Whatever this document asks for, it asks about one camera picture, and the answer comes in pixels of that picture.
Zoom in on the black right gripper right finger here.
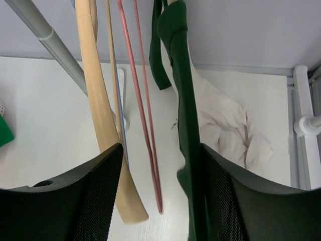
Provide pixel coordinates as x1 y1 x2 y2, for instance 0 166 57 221
201 144 320 240

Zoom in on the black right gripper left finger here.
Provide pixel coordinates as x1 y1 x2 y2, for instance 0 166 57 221
1 143 123 240

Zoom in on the beige plastic hanger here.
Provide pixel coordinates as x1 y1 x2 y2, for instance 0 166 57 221
75 0 148 224

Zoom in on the pink wire hanger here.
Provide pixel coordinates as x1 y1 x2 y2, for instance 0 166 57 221
116 0 164 214

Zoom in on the blue wire hanger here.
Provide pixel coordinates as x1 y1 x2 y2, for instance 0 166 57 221
72 1 128 165

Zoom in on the white t shirt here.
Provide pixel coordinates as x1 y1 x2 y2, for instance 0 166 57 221
173 54 274 169

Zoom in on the dark green t shirt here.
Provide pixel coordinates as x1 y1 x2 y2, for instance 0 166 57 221
149 1 212 240

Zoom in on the white perforated plastic basket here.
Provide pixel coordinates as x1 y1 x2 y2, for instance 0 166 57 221
0 102 5 116

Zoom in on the metal clothes rack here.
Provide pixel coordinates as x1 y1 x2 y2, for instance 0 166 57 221
6 1 320 189

